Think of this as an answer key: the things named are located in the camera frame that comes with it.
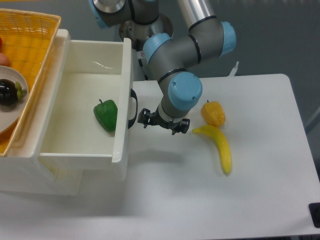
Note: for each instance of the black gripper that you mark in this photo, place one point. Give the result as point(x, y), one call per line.
point(148, 118)

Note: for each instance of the white top drawer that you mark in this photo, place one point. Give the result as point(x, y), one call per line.
point(94, 72)

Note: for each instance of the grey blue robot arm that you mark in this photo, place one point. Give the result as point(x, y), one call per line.
point(169, 59)

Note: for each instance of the white drawer cabinet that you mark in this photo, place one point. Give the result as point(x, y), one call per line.
point(22, 170)

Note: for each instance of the yellow toy bell pepper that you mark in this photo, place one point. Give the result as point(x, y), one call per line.
point(213, 113)

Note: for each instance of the green toy bell pepper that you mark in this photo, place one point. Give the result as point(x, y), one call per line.
point(106, 113)

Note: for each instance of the yellow toy banana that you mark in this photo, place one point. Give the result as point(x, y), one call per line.
point(221, 143)

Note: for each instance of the white plate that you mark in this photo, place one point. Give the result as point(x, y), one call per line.
point(10, 114)

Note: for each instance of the dark purple toy mangosteen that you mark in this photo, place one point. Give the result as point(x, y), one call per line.
point(11, 92)

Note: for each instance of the yellow woven basket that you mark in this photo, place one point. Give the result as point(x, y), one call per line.
point(27, 39)

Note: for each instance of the red toy fruit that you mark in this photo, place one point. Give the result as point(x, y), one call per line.
point(4, 60)

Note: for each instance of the black round object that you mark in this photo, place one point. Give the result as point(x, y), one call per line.
point(314, 209)

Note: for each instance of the white table bracket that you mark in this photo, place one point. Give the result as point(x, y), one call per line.
point(234, 70)

